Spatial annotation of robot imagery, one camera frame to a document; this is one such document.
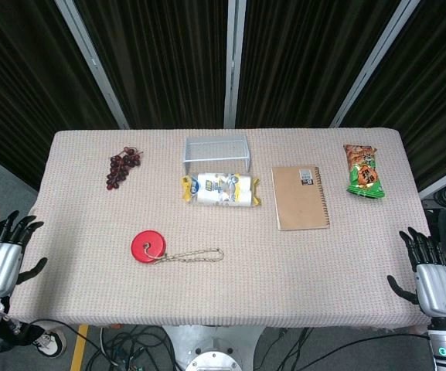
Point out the white black sneaker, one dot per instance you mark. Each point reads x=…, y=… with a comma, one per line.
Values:
x=48, y=342

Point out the grey metal frame post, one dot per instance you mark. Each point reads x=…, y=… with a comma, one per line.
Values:
x=373, y=63
x=444, y=181
x=91, y=63
x=233, y=63

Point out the beige knitted tablecloth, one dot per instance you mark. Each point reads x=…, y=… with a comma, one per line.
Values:
x=222, y=270

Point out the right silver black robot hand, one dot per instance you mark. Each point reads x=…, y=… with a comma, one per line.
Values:
x=435, y=284

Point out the white yellow snack package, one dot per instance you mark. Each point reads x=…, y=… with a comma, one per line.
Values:
x=220, y=189

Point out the dark red grape bunch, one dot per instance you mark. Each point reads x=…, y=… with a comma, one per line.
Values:
x=121, y=168

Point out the brown spiral notebook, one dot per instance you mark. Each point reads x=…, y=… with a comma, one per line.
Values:
x=300, y=199

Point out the green orange snack bag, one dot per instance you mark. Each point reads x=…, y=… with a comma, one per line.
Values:
x=363, y=172

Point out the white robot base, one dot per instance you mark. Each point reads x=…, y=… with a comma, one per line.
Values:
x=211, y=348

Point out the red disc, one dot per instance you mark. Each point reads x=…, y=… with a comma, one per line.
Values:
x=148, y=247

